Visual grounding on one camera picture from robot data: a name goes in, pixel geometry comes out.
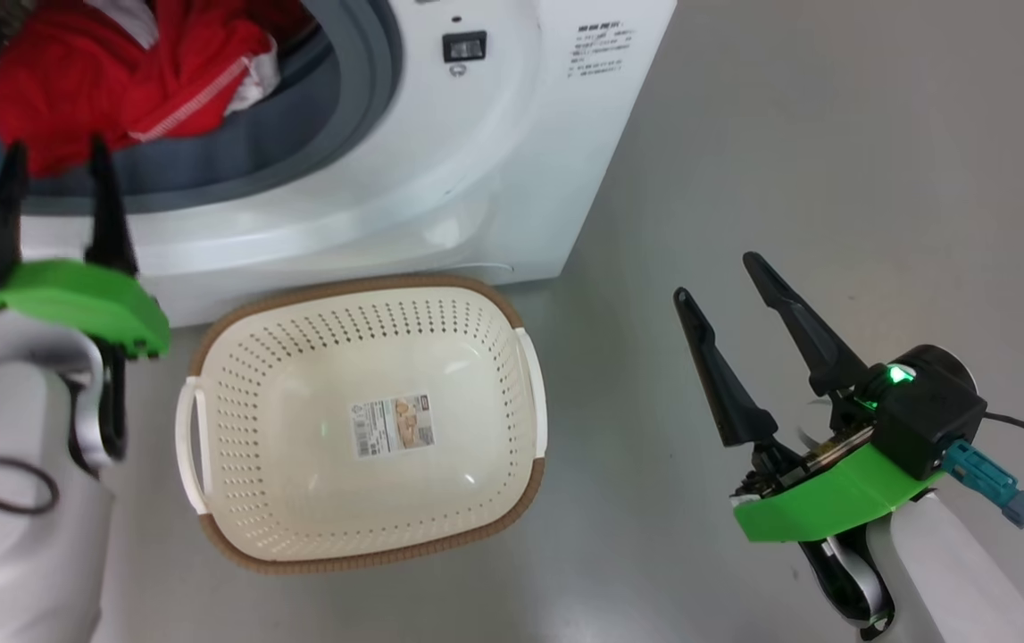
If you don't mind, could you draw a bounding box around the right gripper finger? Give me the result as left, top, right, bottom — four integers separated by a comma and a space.
672, 288, 780, 447
741, 252, 870, 398

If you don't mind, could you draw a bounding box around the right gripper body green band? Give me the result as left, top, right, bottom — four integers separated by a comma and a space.
733, 427, 945, 544

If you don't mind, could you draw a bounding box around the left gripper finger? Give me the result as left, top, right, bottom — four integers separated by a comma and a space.
0, 138, 30, 282
85, 136, 139, 273

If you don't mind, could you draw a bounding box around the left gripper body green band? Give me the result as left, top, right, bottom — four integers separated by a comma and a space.
0, 259, 171, 358

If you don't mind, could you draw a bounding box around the red garment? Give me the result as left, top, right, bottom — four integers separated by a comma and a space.
0, 0, 316, 180

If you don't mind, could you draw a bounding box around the cream perforated laundry basket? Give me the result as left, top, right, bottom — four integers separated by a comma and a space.
174, 274, 550, 574

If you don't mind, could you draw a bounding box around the white washing machine body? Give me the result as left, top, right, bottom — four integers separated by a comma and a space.
0, 0, 678, 327

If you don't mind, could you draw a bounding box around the basket product label sticker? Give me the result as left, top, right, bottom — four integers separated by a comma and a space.
349, 393, 437, 461

